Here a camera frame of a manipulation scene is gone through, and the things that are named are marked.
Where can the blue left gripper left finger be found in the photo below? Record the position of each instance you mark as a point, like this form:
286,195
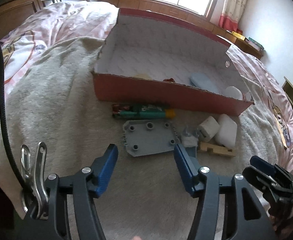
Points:
102,169

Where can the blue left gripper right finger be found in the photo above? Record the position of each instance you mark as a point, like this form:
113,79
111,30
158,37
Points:
188,167

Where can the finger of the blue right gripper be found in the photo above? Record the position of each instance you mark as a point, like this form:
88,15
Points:
261,164

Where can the blue grey curved pipe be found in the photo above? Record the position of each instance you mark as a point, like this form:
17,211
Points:
189,140

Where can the wooden notched block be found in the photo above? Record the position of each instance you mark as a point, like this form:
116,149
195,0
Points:
217,150

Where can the white earbuds case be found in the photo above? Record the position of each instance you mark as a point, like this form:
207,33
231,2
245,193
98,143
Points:
226,135

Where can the grey plastic plate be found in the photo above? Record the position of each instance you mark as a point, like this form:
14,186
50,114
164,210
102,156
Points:
148,137

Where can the green cartoon lighter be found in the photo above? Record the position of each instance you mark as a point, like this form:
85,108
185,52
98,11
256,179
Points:
141,112

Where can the white cap bottle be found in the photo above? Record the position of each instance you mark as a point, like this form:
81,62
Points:
233,92

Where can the light blue oval case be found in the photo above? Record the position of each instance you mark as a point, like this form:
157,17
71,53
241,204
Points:
203,82

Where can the wooden ruler on quilt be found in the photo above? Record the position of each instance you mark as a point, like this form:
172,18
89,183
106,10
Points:
281,129

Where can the beige fuzzy towel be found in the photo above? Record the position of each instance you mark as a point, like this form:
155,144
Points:
55,103

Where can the silver metal clip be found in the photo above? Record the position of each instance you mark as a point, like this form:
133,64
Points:
33,175

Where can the green book stack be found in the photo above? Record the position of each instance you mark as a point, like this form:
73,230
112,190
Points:
254,44

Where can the red cardboard box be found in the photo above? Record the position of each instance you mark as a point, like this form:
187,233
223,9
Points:
169,50

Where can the yellow book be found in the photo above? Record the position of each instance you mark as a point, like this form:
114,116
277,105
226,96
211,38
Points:
238,36

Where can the pink patterned quilt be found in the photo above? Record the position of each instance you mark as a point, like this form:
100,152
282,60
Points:
63,21

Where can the wooden window bench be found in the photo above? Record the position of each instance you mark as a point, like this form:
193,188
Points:
188,16

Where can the right pink white curtain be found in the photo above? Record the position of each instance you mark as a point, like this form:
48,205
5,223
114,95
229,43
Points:
232,12

